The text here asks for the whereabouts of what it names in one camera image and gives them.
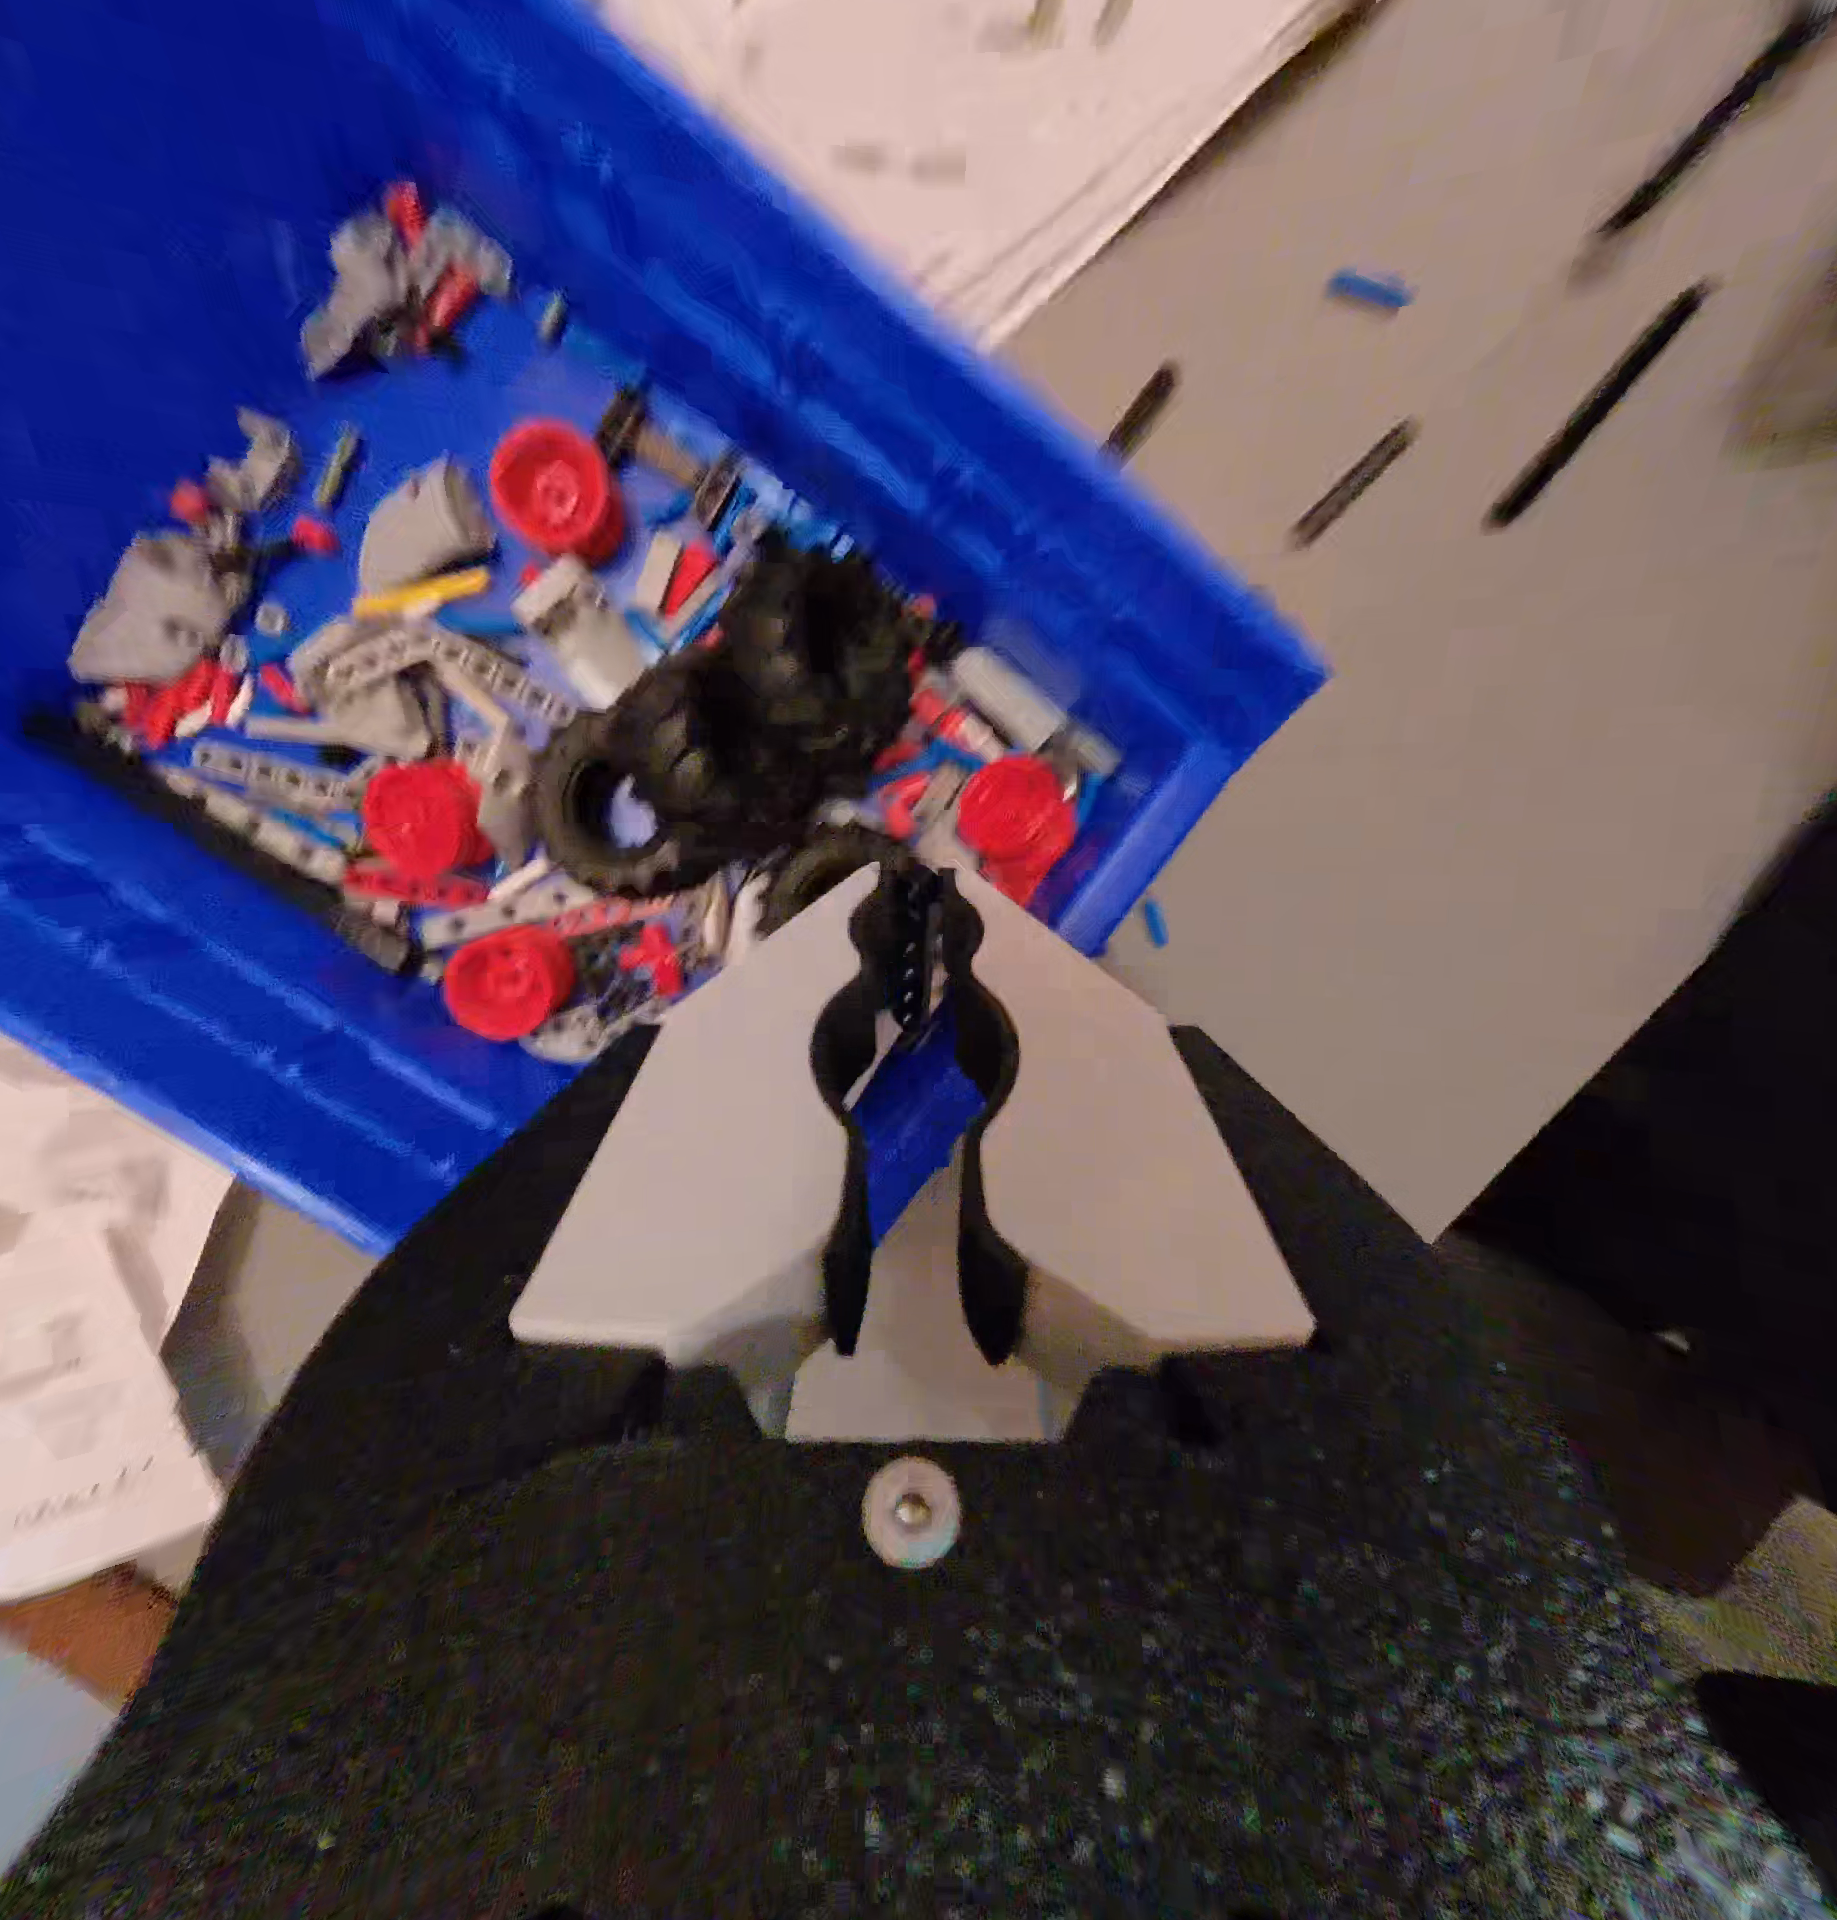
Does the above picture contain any grey black toy brick assembly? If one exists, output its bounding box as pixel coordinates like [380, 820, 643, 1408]
[1569, 0, 1837, 468]

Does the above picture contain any black toy tire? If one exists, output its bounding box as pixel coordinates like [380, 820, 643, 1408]
[753, 830, 919, 940]
[701, 540, 925, 843]
[532, 706, 739, 902]

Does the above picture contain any pile of toy pieces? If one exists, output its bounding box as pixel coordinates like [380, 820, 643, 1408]
[27, 180, 1129, 1067]

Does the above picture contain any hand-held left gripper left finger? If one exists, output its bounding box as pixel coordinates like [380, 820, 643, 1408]
[510, 865, 919, 1438]

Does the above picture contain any open instruction booklet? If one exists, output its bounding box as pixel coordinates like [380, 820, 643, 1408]
[602, 0, 1386, 355]

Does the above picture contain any blue storage bin with tag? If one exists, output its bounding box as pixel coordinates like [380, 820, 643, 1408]
[0, 0, 1330, 1253]

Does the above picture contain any red toy wheel hub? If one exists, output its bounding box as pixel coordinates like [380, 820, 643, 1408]
[956, 755, 1082, 902]
[361, 763, 494, 878]
[491, 420, 628, 565]
[441, 928, 579, 1039]

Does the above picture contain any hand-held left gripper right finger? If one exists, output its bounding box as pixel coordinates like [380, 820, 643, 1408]
[937, 865, 1318, 1438]

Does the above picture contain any crumpled white printed paper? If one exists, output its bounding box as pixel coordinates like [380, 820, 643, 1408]
[0, 1006, 239, 1615]

